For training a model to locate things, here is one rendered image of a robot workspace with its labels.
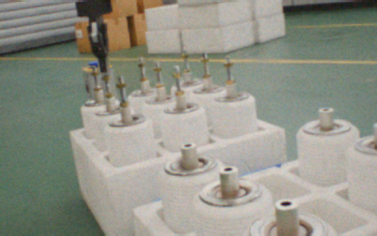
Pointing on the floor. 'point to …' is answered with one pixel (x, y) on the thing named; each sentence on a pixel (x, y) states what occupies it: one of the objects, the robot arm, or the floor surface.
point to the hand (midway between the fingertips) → (103, 66)
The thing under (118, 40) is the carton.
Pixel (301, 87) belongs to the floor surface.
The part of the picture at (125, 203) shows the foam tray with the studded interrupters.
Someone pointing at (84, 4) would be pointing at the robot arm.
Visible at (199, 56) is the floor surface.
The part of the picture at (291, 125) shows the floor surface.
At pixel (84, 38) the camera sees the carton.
